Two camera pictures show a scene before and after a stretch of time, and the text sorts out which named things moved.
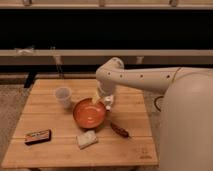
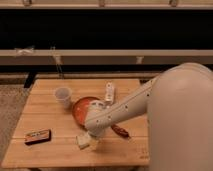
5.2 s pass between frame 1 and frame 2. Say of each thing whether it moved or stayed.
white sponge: stayed
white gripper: moved
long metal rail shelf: stayed
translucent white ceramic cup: stayed
